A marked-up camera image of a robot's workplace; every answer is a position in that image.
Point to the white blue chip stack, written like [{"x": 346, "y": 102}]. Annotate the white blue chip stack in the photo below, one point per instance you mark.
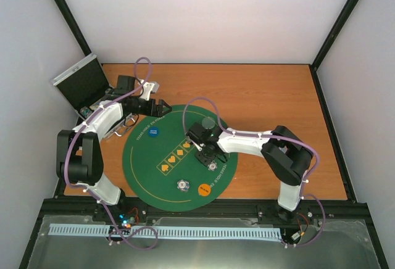
[
  {"x": 212, "y": 166},
  {"x": 183, "y": 185}
]

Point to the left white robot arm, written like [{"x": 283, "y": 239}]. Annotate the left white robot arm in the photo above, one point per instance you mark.
[{"x": 79, "y": 161}]

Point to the blue small blind button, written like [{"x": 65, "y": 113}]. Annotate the blue small blind button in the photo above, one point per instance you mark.
[{"x": 153, "y": 132}]

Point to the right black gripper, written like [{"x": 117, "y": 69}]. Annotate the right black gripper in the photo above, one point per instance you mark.
[{"x": 204, "y": 160}]

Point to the clear round dealer button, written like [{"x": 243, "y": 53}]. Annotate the clear round dealer button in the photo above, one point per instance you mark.
[{"x": 208, "y": 123}]

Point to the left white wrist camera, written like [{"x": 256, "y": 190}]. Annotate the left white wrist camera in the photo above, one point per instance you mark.
[{"x": 149, "y": 88}]

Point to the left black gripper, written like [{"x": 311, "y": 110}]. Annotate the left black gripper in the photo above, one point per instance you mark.
[{"x": 160, "y": 103}]

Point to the round green poker mat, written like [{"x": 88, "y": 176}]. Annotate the round green poker mat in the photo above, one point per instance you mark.
[{"x": 153, "y": 166}]

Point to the aluminium poker case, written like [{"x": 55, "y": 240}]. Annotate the aluminium poker case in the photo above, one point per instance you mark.
[{"x": 85, "y": 84}]

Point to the orange big blind button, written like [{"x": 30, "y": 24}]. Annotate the orange big blind button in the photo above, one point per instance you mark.
[{"x": 204, "y": 190}]

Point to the poker chips in case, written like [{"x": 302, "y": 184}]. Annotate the poker chips in case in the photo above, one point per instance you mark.
[{"x": 85, "y": 112}]

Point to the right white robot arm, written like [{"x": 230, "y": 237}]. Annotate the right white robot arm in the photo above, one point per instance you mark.
[{"x": 286, "y": 155}]

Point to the light blue slotted cable duct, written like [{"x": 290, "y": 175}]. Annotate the light blue slotted cable duct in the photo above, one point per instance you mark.
[{"x": 168, "y": 232}]

